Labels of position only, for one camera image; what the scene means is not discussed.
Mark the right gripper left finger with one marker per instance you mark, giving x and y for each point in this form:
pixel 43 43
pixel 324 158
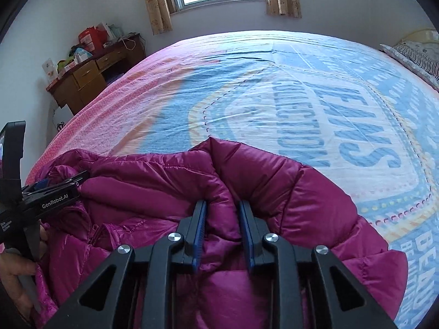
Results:
pixel 135 288

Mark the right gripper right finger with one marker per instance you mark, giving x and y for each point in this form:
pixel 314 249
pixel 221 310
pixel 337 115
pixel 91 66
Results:
pixel 310 287

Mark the magenta puffer jacket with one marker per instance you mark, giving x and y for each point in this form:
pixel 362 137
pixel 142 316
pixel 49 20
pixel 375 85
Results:
pixel 138 199

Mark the person's left hand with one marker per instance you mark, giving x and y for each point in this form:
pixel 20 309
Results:
pixel 12 267

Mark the white paper bag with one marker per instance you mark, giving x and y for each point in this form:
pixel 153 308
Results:
pixel 61 116

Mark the brown wooden desk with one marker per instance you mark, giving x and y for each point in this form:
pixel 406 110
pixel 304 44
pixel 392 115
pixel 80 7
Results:
pixel 83 83

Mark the white carton box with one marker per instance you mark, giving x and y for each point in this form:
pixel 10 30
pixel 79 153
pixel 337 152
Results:
pixel 50 70

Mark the green box on desk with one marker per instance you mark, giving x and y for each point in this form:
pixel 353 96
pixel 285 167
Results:
pixel 65 62

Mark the red gift bag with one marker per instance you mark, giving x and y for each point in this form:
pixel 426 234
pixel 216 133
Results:
pixel 93 39

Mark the blue pink printed bedsheet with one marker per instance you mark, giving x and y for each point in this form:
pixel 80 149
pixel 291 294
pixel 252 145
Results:
pixel 331 142

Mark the left beige curtain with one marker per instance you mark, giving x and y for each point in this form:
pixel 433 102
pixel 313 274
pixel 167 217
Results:
pixel 159 16

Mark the patterned pillow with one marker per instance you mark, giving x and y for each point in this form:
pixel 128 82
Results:
pixel 421 58

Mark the cream wooden headboard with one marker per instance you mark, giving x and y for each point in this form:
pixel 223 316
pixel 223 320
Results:
pixel 429 35

